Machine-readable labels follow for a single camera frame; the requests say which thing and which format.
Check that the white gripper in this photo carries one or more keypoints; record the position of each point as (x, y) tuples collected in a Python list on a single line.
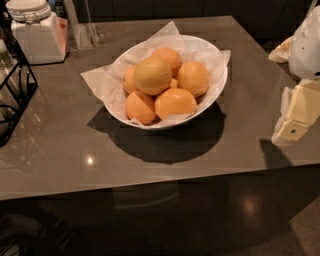
[(306, 50)]

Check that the large yellowish orange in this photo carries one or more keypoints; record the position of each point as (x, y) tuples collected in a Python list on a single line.
[(152, 75)]

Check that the white ceramic bowl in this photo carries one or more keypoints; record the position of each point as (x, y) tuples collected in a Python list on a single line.
[(213, 93)]

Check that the small orange in middle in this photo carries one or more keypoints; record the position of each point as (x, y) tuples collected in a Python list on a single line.
[(174, 83)]

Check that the orange at back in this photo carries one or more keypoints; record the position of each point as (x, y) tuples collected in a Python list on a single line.
[(171, 56)]

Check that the orange at front right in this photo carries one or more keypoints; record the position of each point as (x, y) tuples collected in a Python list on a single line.
[(175, 101)]

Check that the orange at front left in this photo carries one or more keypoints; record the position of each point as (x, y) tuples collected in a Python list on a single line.
[(140, 106)]

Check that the white lidded canister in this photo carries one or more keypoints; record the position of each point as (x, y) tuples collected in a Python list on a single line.
[(40, 33)]

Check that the black wire rack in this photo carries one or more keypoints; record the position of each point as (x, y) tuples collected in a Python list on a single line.
[(17, 81)]

